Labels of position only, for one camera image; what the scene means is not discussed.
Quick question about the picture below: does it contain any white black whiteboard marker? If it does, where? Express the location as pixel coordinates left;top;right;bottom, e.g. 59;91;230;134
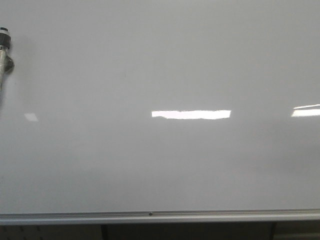
0;27;14;90

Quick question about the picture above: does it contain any white whiteboard with aluminium frame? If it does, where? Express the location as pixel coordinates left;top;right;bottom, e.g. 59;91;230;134
0;0;320;225

